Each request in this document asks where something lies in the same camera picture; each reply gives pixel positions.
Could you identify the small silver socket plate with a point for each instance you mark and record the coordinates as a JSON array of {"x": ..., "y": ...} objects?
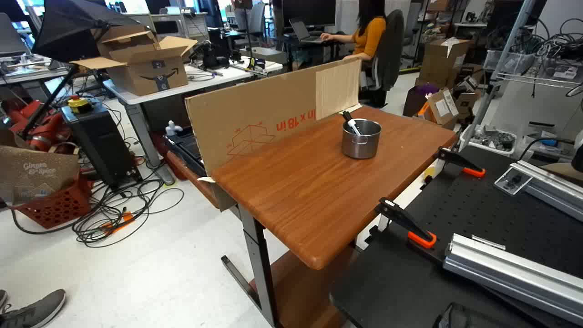
[{"x": 512, "y": 181}]

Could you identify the black orange bar clamp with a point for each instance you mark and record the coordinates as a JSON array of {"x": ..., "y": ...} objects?
[
  {"x": 401, "y": 220},
  {"x": 461, "y": 161}
]

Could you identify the small steel pot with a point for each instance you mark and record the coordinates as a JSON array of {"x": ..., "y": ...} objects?
[{"x": 361, "y": 149}]

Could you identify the open cardboard box with print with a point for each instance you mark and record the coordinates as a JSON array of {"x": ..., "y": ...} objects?
[{"x": 146, "y": 67}]

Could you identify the open laptop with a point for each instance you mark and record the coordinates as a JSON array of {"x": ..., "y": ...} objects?
[{"x": 300, "y": 30}]

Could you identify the brown cardboard panel red print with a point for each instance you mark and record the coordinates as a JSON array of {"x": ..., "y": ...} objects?
[{"x": 255, "y": 116}]

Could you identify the slanted silver metal pole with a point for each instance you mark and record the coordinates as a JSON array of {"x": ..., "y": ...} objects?
[{"x": 497, "y": 67}]

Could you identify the black photo softbox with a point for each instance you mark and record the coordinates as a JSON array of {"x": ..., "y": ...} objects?
[{"x": 73, "y": 28}]

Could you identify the white spray bottle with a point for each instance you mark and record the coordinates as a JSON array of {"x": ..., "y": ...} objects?
[{"x": 173, "y": 129}]

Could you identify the red machine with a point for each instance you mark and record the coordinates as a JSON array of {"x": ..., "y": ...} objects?
[{"x": 38, "y": 125}]

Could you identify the white office desk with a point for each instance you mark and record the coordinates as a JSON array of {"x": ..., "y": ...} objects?
[{"x": 200, "y": 79}]

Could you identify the red plastic basket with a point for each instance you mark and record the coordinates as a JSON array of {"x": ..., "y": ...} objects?
[{"x": 56, "y": 207}]

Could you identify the yellow red emergency stop button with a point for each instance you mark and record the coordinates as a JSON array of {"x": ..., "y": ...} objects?
[{"x": 78, "y": 105}]

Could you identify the silver aluminium extrusion rail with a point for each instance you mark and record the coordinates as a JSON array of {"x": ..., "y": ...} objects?
[
  {"x": 515, "y": 274},
  {"x": 552, "y": 185}
]

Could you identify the purple bag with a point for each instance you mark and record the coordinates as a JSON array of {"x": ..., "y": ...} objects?
[{"x": 419, "y": 98}]

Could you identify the grey sneaker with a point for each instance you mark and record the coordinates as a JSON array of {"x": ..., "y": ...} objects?
[{"x": 36, "y": 311}]

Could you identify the black computer tower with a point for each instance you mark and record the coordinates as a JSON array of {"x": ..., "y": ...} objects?
[{"x": 100, "y": 147}]

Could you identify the light plywood panel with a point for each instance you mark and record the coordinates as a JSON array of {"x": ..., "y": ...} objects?
[{"x": 337, "y": 85}]

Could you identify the black perforated breadboard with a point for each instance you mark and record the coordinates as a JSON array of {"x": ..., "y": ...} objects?
[{"x": 484, "y": 212}]

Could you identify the tall brown cardboard box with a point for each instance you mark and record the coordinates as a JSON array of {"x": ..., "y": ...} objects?
[{"x": 443, "y": 61}]

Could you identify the small cardboard box white label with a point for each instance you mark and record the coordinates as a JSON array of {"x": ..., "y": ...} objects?
[{"x": 443, "y": 109}]

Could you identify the brown paper bag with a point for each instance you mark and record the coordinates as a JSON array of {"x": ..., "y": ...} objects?
[{"x": 36, "y": 174}]

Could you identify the black keyboard tray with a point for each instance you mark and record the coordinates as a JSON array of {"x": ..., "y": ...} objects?
[{"x": 184, "y": 152}]

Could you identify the black office chair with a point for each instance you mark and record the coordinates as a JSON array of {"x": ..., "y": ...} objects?
[{"x": 388, "y": 48}]

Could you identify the black Expo dry-erase marker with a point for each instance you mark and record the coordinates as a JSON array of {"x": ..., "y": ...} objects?
[{"x": 350, "y": 123}]

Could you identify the grey metal table leg frame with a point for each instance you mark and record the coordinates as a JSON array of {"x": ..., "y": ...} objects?
[{"x": 260, "y": 262}]

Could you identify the person in yellow shirt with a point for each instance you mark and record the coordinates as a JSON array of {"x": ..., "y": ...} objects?
[{"x": 370, "y": 34}]

